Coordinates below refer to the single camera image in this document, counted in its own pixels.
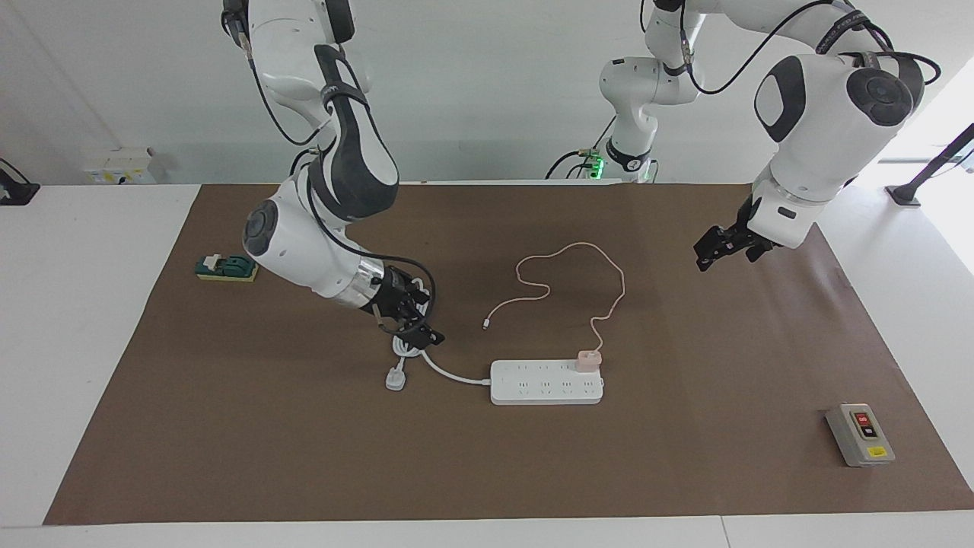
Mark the grey push button switch box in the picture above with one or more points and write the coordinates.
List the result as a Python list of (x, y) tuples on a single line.
[(856, 441)]

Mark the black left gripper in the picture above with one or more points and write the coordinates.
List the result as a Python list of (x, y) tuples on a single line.
[(749, 234)]

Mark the pink charger adapter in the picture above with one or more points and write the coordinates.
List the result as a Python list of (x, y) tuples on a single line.
[(588, 361)]

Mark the white power strip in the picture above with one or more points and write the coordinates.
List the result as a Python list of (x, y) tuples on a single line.
[(544, 388)]

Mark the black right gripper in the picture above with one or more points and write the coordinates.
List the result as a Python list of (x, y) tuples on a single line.
[(396, 301)]

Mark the brown table mat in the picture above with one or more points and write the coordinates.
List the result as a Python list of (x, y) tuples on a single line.
[(304, 441)]

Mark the green knife switch yellow base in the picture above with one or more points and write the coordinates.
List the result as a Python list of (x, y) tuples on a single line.
[(228, 268)]

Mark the black metal stand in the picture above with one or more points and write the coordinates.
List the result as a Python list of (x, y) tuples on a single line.
[(932, 167)]

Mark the black clamp bracket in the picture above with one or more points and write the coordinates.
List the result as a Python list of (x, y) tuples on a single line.
[(19, 194)]

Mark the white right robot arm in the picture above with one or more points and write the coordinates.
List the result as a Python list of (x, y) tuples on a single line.
[(358, 167)]

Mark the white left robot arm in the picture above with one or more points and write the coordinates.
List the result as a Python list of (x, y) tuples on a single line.
[(822, 129)]

